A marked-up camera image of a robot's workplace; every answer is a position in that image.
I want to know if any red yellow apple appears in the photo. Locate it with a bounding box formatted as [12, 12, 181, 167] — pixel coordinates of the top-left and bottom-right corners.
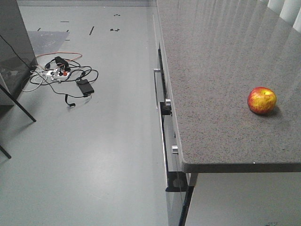
[247, 87, 277, 115]

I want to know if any silver oven knob upper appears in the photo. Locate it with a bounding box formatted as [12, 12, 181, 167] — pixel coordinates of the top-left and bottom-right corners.
[165, 98, 171, 106]

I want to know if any silver oven knob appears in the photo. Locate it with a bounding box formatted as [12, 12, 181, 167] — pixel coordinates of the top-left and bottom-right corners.
[165, 98, 171, 106]
[171, 145, 179, 154]

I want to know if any silver oven knob lower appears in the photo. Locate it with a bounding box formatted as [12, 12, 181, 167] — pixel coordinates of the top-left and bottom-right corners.
[171, 145, 179, 154]

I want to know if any black laptop power brick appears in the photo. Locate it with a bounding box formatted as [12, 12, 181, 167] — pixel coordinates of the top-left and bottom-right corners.
[76, 79, 94, 97]

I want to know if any black oven front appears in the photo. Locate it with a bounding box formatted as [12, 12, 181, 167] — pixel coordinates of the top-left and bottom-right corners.
[157, 48, 193, 226]

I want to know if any grey stone kitchen counter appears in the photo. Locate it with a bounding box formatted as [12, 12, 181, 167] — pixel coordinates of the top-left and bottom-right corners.
[157, 0, 301, 173]

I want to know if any white power strip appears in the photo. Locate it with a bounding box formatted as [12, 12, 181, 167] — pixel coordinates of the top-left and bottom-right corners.
[46, 69, 70, 82]

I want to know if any small black power adapter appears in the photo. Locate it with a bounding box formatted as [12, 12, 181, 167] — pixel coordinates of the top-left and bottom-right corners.
[54, 56, 67, 65]

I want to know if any dark grey panel cabinet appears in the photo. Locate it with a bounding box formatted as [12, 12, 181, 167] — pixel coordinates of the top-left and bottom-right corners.
[0, 0, 37, 106]

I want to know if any silver drawer handle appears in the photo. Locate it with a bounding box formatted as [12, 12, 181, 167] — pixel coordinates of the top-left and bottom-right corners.
[153, 68, 161, 108]

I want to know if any black tangled cable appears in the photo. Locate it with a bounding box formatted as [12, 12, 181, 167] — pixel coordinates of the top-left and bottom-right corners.
[30, 57, 99, 108]

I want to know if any orange cable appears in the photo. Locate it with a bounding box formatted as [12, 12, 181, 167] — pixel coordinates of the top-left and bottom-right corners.
[35, 51, 83, 62]

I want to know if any white cable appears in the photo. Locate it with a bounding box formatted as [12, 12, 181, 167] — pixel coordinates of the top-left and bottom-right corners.
[22, 68, 58, 92]

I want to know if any black chair leg frame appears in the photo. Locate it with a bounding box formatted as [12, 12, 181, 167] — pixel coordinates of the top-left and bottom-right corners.
[0, 85, 36, 159]

